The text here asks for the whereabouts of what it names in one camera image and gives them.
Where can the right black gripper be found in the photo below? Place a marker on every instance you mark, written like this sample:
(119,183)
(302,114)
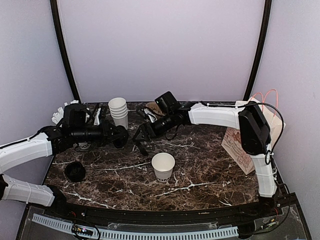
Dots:
(146,136)

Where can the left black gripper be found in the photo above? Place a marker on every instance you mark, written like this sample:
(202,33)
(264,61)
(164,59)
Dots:
(107,137)

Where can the single black cup lid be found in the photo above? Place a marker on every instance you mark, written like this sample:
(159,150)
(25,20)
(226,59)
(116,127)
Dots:
(121,142)

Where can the single white paper cup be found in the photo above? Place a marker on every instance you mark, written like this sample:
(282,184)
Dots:
(163,164)

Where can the stack of white paper cups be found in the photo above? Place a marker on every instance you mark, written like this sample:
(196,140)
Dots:
(119,111)

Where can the brown cardboard cup carrier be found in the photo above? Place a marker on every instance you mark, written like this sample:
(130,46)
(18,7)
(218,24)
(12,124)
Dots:
(155,108)

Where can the stack of black lids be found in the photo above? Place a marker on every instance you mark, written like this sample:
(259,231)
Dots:
(75,171)

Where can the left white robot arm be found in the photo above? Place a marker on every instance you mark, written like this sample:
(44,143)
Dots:
(49,141)

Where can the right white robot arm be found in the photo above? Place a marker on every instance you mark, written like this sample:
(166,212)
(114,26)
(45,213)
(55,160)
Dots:
(225,116)

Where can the printed paper takeout bag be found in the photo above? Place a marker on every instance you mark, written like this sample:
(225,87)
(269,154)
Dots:
(259,131)

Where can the white cup holding straws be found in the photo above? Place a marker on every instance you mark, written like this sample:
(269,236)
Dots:
(82,147)

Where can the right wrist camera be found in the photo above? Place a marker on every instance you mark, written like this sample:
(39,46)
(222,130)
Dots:
(167,103)

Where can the white slotted cable duct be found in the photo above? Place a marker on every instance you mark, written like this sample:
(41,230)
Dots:
(122,231)

